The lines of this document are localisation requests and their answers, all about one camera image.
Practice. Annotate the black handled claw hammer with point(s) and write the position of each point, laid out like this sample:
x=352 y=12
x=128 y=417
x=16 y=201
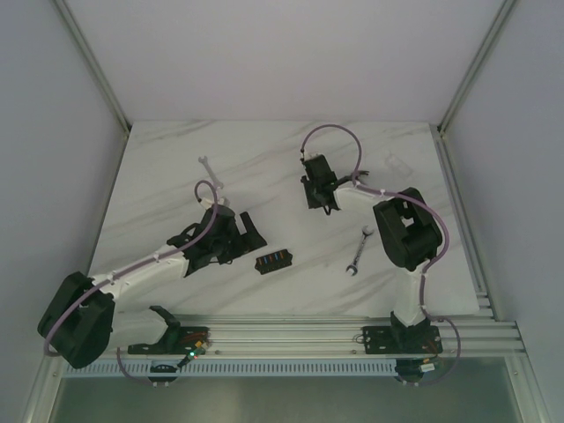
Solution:
x=356 y=175

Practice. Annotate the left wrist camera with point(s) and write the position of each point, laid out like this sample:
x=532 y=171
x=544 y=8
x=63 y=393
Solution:
x=208 y=203

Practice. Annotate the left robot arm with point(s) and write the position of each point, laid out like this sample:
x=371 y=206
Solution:
x=90 y=315

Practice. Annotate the clear plastic fuse box cover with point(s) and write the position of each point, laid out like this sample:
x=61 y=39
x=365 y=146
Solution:
x=398 y=167

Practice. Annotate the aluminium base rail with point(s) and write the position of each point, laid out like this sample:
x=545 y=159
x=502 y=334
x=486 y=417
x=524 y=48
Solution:
x=324 y=337

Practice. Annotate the left aluminium frame post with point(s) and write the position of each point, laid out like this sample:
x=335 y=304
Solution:
x=77 y=36

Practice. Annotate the slotted cable duct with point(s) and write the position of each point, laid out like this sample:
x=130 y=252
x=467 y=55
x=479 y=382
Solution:
x=203 y=367

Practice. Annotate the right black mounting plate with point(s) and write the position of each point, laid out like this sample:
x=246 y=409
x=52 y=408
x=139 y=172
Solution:
x=394 y=340

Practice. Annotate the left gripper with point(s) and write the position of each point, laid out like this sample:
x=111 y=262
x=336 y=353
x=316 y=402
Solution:
x=241 y=240

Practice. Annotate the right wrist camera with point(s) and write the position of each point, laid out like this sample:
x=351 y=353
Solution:
x=310 y=155

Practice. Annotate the black fuse box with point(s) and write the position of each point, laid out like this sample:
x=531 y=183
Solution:
x=273 y=261

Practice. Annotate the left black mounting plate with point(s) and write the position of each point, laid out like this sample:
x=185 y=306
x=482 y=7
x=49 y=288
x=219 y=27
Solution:
x=189 y=339

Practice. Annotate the small silver wrench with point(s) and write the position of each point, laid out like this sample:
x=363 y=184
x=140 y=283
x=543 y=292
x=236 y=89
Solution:
x=216 y=183

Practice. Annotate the silver combination wrench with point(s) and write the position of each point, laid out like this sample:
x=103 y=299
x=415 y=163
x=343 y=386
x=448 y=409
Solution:
x=352 y=267

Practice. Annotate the aluminium frame post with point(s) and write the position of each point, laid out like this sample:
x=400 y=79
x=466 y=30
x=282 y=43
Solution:
x=77 y=36
x=478 y=62

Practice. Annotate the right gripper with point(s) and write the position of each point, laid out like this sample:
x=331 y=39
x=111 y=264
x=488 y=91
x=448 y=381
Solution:
x=312 y=204

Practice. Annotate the right aluminium frame post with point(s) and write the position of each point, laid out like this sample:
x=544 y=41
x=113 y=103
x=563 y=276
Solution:
x=478 y=62

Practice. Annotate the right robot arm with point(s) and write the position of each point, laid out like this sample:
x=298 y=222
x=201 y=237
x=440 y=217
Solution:
x=412 y=235

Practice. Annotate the black mounting plate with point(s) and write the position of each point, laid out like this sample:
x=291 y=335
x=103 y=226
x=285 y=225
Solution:
x=189 y=339
x=394 y=340

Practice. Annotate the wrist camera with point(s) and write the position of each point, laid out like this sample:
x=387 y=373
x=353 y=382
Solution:
x=310 y=155
x=208 y=203

